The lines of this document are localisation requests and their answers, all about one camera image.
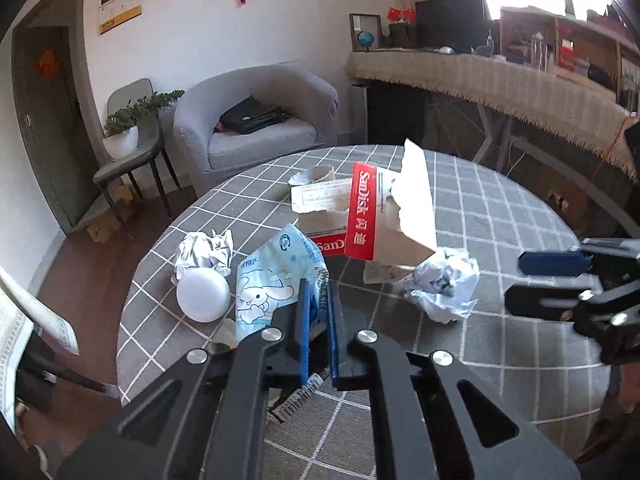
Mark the white paper slip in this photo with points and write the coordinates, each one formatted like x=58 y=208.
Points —
x=382 y=275

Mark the dark door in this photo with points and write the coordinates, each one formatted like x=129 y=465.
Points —
x=45 y=135

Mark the wooden frame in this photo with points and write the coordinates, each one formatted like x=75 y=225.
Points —
x=375 y=22

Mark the white round ball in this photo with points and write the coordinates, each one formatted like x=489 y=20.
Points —
x=202 y=295

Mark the black monitor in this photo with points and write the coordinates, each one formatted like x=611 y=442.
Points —
x=450 y=20

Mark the light blue cartoon packet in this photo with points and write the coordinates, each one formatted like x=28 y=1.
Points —
x=265 y=280

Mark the small blue globe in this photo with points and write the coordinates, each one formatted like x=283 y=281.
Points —
x=365 y=39

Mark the wooden shelf unit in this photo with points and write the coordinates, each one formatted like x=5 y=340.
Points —
x=565 y=45

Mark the black table leg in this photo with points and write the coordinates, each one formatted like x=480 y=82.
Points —
x=65 y=375

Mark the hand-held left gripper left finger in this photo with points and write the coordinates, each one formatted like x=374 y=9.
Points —
x=302 y=330

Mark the red door decoration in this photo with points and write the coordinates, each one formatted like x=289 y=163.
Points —
x=46 y=62

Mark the grey armchair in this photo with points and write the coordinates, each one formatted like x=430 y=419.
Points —
x=260 y=85

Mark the white desk frame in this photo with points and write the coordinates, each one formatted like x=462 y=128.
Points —
x=487 y=135

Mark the black bag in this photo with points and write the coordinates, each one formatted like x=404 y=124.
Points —
x=252 y=117

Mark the grey chair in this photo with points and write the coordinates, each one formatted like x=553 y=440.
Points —
x=132 y=165

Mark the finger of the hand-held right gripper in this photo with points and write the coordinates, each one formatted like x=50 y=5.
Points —
x=550 y=262
x=545 y=302

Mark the wall calendar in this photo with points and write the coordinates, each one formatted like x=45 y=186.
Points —
x=121 y=2

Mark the torn red and white box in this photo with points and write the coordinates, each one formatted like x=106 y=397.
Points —
x=380 y=220

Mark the small red flag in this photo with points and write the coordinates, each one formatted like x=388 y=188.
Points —
x=410 y=13
x=395 y=13

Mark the white printed paper sheet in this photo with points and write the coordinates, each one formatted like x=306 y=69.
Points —
x=322 y=195

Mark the desk with beige fringed cloth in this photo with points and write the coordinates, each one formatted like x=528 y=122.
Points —
x=500 y=80

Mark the flat cardboard piece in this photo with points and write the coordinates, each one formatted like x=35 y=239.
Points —
x=105 y=222

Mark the potted green plant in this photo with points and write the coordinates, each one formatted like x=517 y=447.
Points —
x=122 y=132

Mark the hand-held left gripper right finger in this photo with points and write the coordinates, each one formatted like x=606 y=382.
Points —
x=332 y=330

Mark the white printed cloth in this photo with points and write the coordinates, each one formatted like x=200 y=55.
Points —
x=30 y=310

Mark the white computer mouse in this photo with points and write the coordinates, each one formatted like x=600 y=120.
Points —
x=446 y=50

